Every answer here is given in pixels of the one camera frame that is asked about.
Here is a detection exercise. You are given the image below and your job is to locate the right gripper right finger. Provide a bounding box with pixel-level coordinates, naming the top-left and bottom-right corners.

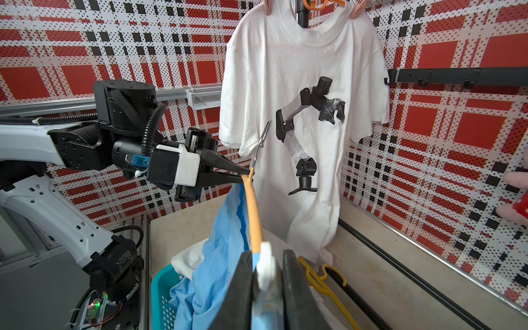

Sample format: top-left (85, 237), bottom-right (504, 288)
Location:
top-left (282, 250), bottom-right (330, 330)

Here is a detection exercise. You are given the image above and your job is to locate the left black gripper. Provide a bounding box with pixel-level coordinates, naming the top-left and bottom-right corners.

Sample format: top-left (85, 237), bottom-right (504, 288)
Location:
top-left (175, 127), bottom-right (250, 202)

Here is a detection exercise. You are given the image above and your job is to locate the white wire mesh basket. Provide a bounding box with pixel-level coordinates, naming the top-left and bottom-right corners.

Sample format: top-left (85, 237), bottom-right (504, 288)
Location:
top-left (186, 85), bottom-right (222, 111)

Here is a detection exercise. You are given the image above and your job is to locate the light blue cloth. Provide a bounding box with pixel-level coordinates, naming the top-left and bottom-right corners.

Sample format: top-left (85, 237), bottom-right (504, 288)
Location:
top-left (169, 184), bottom-right (251, 329)

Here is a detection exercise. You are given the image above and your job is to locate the black wall hook rail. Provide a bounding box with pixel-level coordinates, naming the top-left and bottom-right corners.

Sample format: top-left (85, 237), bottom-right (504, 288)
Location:
top-left (384, 67), bottom-right (527, 89)

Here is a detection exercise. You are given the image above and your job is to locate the white clothespin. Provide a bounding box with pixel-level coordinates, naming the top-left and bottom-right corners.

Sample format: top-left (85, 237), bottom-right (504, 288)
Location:
top-left (256, 241), bottom-right (276, 292)

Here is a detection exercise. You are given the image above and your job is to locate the black clothes rack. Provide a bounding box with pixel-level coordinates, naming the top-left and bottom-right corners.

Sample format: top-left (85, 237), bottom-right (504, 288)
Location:
top-left (294, 0), bottom-right (492, 330)

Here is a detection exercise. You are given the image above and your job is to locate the white printed t-shirt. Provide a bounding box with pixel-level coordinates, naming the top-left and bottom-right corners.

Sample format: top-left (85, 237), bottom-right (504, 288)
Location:
top-left (219, 1), bottom-right (390, 261)

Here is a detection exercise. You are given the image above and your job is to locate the teal flat tray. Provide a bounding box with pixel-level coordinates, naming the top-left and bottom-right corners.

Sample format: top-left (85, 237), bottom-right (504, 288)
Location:
top-left (151, 265), bottom-right (183, 330)

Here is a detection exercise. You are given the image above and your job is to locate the orange plastic hanger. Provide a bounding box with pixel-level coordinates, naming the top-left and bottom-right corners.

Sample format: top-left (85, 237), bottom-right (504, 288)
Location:
top-left (302, 0), bottom-right (347, 11)

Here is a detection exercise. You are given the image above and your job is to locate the pink clothespin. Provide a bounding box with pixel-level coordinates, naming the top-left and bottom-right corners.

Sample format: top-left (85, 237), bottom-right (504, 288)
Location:
top-left (350, 0), bottom-right (371, 19)
top-left (263, 0), bottom-right (273, 16)

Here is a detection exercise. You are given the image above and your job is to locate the pink pig plush toy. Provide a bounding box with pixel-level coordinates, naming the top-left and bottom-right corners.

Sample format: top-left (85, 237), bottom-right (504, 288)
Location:
top-left (494, 148), bottom-right (528, 228)

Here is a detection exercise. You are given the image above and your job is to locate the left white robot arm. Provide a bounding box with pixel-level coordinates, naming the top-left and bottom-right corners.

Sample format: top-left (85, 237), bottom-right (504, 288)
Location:
top-left (1, 79), bottom-right (249, 303)

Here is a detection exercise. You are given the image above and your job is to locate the wooden hanger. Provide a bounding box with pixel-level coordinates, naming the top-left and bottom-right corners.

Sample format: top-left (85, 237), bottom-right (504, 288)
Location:
top-left (241, 120), bottom-right (271, 254)

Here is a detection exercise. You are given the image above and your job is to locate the yellow plastic hanger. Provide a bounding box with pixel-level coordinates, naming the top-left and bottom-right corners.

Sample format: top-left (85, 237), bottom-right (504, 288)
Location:
top-left (298, 257), bottom-right (360, 330)

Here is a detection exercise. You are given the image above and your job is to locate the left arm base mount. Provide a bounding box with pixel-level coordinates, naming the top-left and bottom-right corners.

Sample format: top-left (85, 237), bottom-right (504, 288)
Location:
top-left (64, 290), bottom-right (144, 330)

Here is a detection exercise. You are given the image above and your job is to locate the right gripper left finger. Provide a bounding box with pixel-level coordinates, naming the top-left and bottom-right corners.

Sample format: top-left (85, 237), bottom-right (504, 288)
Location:
top-left (209, 252), bottom-right (253, 330)

